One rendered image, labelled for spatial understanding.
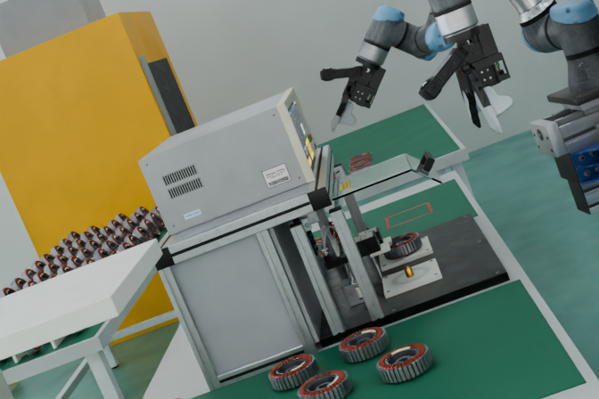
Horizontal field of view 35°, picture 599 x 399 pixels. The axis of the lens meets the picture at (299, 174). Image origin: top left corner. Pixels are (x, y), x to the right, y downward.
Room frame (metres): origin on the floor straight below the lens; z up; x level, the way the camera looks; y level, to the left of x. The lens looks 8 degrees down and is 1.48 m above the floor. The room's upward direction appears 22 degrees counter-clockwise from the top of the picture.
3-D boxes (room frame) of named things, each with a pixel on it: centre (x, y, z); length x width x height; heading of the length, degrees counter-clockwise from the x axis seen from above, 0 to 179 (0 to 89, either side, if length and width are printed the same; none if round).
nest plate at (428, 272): (2.36, -0.17, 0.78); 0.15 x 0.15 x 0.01; 84
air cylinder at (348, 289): (2.37, -0.02, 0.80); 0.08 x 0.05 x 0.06; 174
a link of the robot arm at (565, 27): (2.54, -0.84, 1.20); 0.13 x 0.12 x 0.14; 14
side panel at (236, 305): (2.20, 0.25, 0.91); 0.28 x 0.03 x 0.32; 84
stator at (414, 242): (2.60, -0.19, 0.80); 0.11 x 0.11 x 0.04
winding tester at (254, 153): (2.52, 0.14, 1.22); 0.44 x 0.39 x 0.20; 174
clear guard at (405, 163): (2.35, -0.16, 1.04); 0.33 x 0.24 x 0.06; 84
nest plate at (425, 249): (2.60, -0.19, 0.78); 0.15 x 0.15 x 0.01; 84
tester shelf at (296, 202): (2.51, 0.14, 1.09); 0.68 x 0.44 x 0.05; 174
